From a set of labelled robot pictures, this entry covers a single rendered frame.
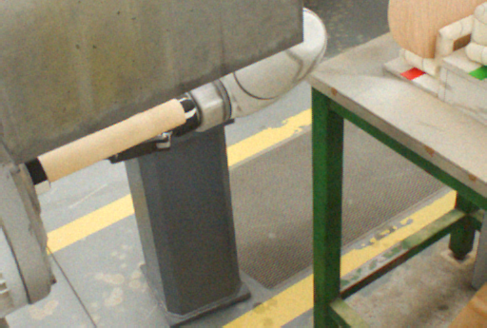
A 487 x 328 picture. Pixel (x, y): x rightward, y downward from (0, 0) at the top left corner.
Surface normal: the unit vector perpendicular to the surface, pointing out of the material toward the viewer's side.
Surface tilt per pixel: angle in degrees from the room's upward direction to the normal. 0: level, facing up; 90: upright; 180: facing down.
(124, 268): 0
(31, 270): 93
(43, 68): 90
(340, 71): 0
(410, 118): 0
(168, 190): 90
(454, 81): 90
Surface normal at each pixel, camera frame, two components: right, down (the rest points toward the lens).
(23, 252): 0.48, 0.30
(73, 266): -0.12, -0.83
